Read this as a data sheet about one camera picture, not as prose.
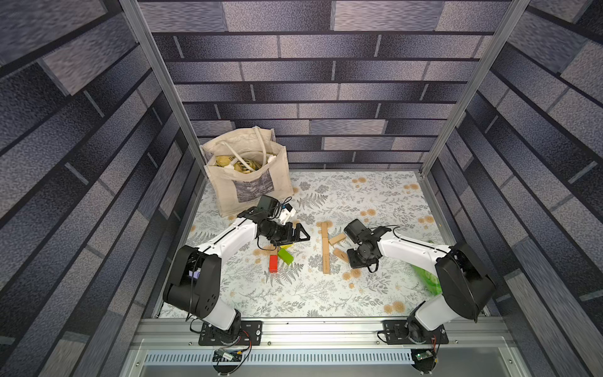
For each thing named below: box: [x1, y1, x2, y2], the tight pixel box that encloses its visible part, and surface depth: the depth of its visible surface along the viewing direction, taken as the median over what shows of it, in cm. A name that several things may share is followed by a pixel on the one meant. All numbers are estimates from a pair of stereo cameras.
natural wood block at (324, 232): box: [321, 222, 329, 245], surface depth 99 cm
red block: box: [268, 254, 279, 274], surface depth 89 cm
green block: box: [277, 247, 295, 266], surface depth 92 cm
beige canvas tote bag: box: [199, 125, 295, 217], surface depth 94 cm
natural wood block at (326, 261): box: [321, 249, 331, 275], surface depth 90 cm
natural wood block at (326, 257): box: [321, 230, 331, 264], surface depth 94 cm
